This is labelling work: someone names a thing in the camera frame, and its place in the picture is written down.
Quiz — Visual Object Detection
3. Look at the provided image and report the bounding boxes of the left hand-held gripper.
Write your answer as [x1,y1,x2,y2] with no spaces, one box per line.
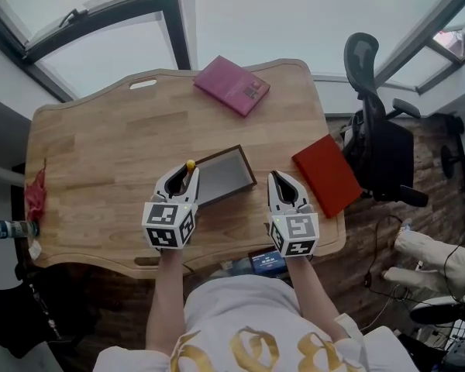
[140,164,201,251]

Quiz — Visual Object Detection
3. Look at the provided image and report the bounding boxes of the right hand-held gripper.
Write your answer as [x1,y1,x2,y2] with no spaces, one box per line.
[267,170,320,259]

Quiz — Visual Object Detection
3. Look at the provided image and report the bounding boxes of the dark box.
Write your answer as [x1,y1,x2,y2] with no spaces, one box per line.
[191,144,258,208]

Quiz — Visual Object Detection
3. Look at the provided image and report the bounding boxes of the person's left forearm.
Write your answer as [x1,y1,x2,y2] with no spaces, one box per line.
[145,248,188,355]

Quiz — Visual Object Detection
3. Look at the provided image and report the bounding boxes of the person's right forearm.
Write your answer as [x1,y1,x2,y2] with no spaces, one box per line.
[284,255,350,343]

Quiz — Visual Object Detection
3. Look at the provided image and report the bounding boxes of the red book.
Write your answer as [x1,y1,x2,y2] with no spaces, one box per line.
[291,133,363,219]

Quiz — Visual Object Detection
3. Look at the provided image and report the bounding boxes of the dark phone with lit screen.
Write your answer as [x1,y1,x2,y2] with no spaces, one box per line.
[247,248,288,275]

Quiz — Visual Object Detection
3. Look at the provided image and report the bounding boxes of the black office chair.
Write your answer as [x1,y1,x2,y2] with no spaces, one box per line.
[340,32,429,208]

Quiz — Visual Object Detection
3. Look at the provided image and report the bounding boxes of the magenta book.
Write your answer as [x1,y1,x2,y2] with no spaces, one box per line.
[192,55,271,118]

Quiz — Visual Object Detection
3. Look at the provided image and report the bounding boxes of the white shirt with gold print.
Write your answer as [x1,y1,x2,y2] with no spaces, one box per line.
[92,274,415,372]

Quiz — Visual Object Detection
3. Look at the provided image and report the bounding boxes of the red crumpled wrapper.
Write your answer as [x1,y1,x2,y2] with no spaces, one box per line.
[24,159,48,223]

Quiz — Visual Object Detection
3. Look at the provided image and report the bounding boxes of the black swivel stool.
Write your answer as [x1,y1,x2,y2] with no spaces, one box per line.
[439,112,465,180]

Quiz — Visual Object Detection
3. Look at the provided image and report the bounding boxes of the green plastic bottle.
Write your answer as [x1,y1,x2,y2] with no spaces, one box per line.
[0,219,40,239]

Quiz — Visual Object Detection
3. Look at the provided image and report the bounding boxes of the black floor cable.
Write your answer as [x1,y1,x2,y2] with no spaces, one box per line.
[363,214,406,289]

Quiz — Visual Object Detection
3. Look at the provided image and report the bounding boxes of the black window handle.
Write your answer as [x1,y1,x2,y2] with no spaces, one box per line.
[57,9,89,29]

